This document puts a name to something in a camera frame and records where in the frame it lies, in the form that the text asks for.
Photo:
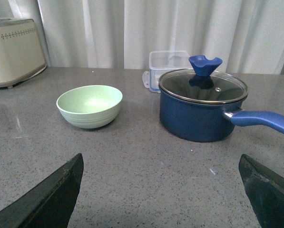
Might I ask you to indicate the cream toaster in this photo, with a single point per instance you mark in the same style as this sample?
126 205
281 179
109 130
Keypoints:
21 54

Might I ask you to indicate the blue saucepan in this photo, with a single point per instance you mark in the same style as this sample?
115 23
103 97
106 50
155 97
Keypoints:
210 123

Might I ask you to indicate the green bowl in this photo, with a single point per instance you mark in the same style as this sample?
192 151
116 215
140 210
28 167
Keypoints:
90 107

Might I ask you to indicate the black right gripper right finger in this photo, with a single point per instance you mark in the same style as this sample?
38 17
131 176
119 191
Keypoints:
265 190

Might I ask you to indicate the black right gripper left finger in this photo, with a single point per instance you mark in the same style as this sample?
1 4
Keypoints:
49 204

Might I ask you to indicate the clear plastic container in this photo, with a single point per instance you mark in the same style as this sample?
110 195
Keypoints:
161 62

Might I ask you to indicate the glass lid with blue knob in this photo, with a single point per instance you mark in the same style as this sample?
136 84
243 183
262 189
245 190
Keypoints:
202 83

